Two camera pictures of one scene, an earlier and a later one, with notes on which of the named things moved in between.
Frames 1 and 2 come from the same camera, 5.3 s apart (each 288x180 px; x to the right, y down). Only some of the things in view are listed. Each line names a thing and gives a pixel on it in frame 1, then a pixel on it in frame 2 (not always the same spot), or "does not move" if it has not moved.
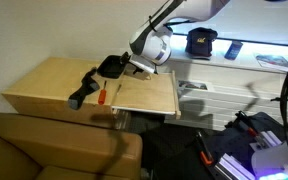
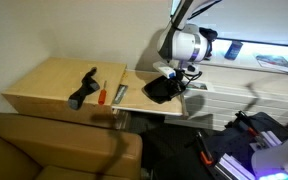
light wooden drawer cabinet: x=64 y=89 does not move
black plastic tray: x=111 y=66 -> x=163 y=89
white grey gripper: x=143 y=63 -> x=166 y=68
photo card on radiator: x=192 y=85 does not move
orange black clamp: x=205 y=154 does not move
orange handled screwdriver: x=102 y=95 does not move
